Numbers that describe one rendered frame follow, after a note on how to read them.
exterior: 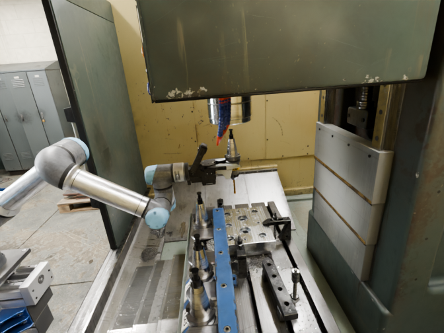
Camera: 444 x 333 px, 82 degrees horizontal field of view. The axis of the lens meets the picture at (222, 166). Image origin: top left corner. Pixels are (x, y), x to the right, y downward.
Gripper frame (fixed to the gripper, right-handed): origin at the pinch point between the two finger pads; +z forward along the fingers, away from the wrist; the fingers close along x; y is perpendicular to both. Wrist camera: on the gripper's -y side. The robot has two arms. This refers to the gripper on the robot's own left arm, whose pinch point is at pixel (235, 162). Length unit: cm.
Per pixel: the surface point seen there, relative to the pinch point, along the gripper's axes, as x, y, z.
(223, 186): -89, 53, -3
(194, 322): 58, 11, -15
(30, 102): -385, -2, -318
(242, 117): 7.3, -18.7, 2.5
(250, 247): 5.7, 37.0, 3.5
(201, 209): 23.3, 6.2, -13.7
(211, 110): 4.6, -21.4, -7.6
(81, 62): -37, -42, -65
